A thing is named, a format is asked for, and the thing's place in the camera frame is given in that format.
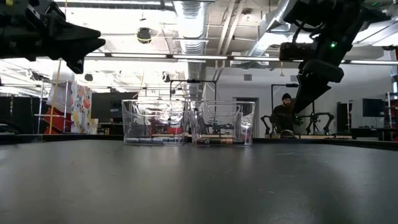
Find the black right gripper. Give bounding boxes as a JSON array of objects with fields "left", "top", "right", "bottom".
[{"left": 292, "top": 58, "right": 345, "bottom": 114}]

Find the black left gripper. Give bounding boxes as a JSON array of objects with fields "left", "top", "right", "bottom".
[{"left": 0, "top": 0, "right": 106, "bottom": 75}]

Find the clear plastic bin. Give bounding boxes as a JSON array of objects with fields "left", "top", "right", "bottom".
[
  {"left": 189, "top": 100, "right": 256, "bottom": 147},
  {"left": 121, "top": 99, "right": 189, "bottom": 146}
]

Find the person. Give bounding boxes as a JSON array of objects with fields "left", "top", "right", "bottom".
[{"left": 269, "top": 92, "right": 297, "bottom": 135}]

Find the floral patterned banner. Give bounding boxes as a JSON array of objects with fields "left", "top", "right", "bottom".
[{"left": 70, "top": 81, "right": 100, "bottom": 135}]

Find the large black monitor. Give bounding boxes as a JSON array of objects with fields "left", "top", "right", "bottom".
[{"left": 90, "top": 91, "right": 139, "bottom": 119}]

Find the black ceiling speaker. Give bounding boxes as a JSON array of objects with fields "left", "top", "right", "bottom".
[{"left": 136, "top": 27, "right": 152, "bottom": 45}]

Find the red shelf rack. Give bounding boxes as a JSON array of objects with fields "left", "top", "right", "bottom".
[{"left": 43, "top": 105, "right": 73, "bottom": 134}]

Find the black cabinet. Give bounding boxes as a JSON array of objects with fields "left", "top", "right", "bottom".
[{"left": 0, "top": 95, "right": 43, "bottom": 135}]

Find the long ceiling light strip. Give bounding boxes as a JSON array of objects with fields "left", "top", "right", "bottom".
[{"left": 85, "top": 53, "right": 280, "bottom": 62}]

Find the black table mat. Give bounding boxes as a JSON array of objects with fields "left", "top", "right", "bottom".
[{"left": 0, "top": 138, "right": 398, "bottom": 224}]

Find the silver ventilation duct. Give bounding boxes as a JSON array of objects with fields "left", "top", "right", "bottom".
[
  {"left": 172, "top": 0, "right": 214, "bottom": 55},
  {"left": 248, "top": 0, "right": 299, "bottom": 57}
]

